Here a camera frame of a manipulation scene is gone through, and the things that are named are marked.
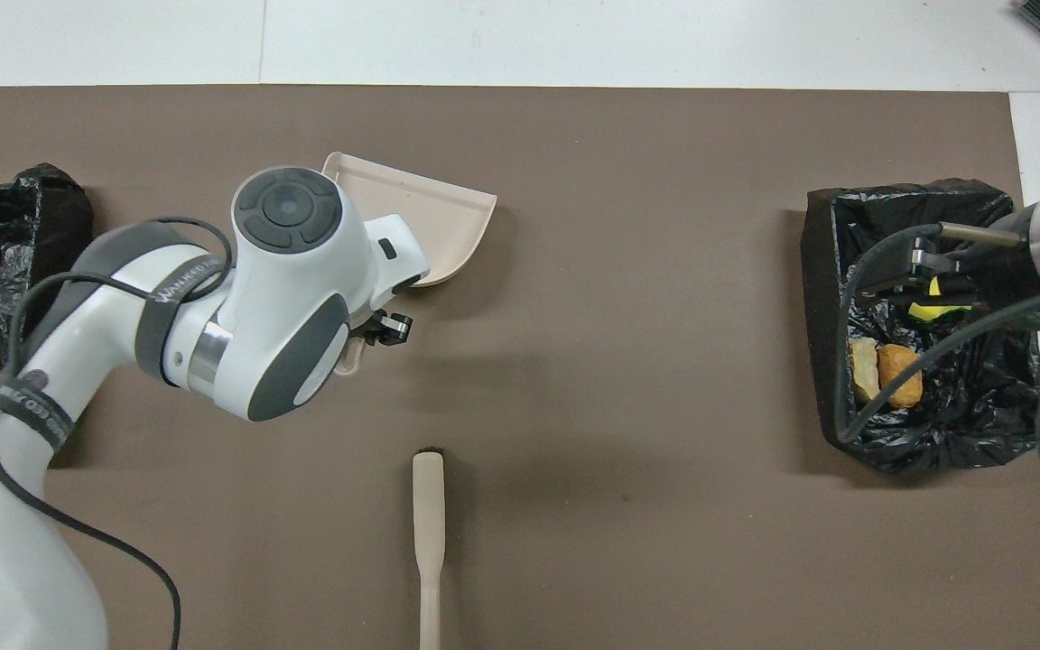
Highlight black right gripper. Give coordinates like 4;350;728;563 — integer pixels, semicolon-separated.
859;209;1040;312

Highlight yellow green sponge piece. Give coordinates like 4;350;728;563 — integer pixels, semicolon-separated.
908;275;974;324

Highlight brown bread roll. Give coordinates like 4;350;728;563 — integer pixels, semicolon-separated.
877;343;924;409

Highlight golden croissant piece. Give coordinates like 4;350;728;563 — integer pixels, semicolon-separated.
850;338;882;407

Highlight beige plastic dustpan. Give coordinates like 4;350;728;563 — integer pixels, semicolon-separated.
320;151;499;376

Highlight beige hand brush black bristles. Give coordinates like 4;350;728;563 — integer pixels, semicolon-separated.
411;445;447;650

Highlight black bag lined bin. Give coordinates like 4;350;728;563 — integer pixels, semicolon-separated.
0;162;97;450
800;178;1040;477

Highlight brown table mat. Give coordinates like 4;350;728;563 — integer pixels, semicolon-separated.
0;85;1040;650

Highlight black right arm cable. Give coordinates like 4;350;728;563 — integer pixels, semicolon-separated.
833;222;1040;561

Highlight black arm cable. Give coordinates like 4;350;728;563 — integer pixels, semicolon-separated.
0;215;234;650
833;222;1040;561

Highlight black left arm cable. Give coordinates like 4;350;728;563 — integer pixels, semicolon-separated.
0;215;234;650

